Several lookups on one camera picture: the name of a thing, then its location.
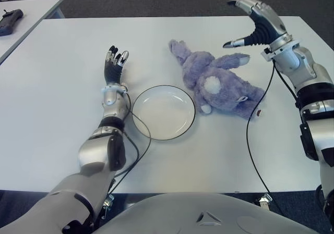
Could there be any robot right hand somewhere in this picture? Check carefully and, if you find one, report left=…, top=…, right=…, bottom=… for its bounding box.
left=222, top=0, right=290, bottom=49

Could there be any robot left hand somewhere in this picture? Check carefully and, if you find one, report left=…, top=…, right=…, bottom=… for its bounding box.
left=103, top=45, right=129, bottom=85

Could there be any purple plush bunny doll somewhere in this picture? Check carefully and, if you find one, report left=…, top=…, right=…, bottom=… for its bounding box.
left=168, top=39, right=267, bottom=121

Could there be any white plate black rim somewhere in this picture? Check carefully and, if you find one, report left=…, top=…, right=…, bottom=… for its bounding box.
left=132, top=84, right=197, bottom=141

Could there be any white side table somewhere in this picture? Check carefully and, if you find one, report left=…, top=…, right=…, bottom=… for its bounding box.
left=0, top=0, right=65, bottom=66

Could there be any black handheld controller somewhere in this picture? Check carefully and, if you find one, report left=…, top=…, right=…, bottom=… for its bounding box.
left=0, top=9, right=25, bottom=37

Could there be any metal table clamp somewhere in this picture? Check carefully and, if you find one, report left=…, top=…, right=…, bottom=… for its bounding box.
left=256, top=192, right=273, bottom=210
left=102, top=193, right=116, bottom=219

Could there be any grey robot torso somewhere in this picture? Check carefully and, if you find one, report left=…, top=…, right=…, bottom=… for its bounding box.
left=95, top=191, right=318, bottom=234

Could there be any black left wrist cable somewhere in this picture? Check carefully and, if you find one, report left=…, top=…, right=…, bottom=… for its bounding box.
left=106, top=90, right=152, bottom=193

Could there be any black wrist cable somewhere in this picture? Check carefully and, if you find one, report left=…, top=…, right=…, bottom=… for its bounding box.
left=106, top=90, right=152, bottom=193
left=246, top=59, right=284, bottom=215

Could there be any black left elbow cable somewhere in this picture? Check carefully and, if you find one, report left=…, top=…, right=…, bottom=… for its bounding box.
left=114, top=132, right=139, bottom=178

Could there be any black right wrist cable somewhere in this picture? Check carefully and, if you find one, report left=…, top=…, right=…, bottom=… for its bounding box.
left=246, top=59, right=284, bottom=215

